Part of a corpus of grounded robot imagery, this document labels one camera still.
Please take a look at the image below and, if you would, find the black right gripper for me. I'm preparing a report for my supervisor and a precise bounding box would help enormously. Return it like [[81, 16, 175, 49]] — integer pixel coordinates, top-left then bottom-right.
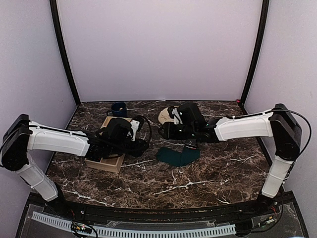
[[158, 121, 196, 140]]

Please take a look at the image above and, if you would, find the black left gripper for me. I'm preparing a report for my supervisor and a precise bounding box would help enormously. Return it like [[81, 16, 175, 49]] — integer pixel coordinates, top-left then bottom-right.
[[109, 137, 149, 158]]

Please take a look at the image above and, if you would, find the wooden compartment box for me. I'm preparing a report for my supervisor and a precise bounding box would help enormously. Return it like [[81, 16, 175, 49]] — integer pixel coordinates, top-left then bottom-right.
[[85, 128, 125, 173]]

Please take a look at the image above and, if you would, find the dark green sock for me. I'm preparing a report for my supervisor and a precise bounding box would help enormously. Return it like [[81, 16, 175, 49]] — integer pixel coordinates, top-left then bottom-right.
[[156, 146, 200, 167]]

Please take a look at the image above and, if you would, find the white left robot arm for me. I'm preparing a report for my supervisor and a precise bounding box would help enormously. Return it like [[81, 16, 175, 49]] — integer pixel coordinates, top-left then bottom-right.
[[0, 114, 150, 216]]

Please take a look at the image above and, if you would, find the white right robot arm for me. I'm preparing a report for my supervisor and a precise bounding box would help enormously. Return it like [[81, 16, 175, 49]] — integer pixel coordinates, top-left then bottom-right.
[[158, 103, 303, 215]]

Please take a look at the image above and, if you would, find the bird pattern ceramic plate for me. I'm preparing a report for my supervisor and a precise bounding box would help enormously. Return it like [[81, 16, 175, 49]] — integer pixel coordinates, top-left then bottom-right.
[[158, 108, 174, 125]]

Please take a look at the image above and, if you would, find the blue enamel mug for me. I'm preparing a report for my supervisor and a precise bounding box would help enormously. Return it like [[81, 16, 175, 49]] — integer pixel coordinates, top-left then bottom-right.
[[106, 102, 128, 118]]

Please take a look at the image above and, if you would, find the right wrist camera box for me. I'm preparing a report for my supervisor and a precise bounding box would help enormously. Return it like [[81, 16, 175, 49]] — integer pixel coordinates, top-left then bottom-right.
[[167, 106, 183, 124]]

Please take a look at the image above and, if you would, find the white slotted cable duct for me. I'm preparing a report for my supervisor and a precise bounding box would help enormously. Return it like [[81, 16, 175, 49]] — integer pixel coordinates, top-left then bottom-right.
[[31, 212, 236, 238]]

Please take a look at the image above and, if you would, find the black right corner frame post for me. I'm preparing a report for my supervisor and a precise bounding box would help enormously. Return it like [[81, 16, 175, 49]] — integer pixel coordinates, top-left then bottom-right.
[[239, 0, 270, 108]]

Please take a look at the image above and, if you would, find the black corner frame post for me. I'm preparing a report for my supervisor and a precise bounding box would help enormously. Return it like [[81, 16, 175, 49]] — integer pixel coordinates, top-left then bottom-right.
[[239, 0, 270, 108], [49, 0, 81, 107]]

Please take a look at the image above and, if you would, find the black left corner frame post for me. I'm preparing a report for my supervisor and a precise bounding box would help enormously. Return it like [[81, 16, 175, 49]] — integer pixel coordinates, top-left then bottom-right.
[[49, 0, 81, 107]]

